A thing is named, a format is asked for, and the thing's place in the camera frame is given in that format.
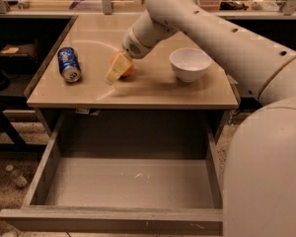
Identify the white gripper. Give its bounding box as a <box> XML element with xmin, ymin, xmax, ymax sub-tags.
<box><xmin>106</xmin><ymin>25</ymin><xmax>151</xmax><ymax>85</ymax></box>

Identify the blue soda can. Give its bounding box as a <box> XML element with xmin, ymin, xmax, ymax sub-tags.
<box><xmin>57</xmin><ymin>47</ymin><xmax>81</xmax><ymax>83</ymax></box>

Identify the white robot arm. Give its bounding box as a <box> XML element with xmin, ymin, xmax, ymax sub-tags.
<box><xmin>108</xmin><ymin>0</ymin><xmax>296</xmax><ymax>237</ymax></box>

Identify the clear plastic bottle on floor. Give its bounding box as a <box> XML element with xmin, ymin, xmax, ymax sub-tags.
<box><xmin>6</xmin><ymin>164</ymin><xmax>28</xmax><ymax>189</ymax></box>

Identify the grey counter cabinet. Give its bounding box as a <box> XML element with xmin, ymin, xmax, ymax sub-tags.
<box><xmin>25</xmin><ymin>14</ymin><xmax>238</xmax><ymax>130</ymax></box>

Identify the orange fruit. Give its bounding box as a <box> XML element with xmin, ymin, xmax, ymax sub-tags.
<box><xmin>110</xmin><ymin>51</ymin><xmax>134</xmax><ymax>77</ymax></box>

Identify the white bowl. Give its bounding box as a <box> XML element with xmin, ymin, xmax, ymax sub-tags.
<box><xmin>170</xmin><ymin>47</ymin><xmax>211</xmax><ymax>83</ymax></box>

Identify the open grey drawer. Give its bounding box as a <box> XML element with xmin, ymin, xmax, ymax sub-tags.
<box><xmin>0</xmin><ymin>111</ymin><xmax>223</xmax><ymax>237</ymax></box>

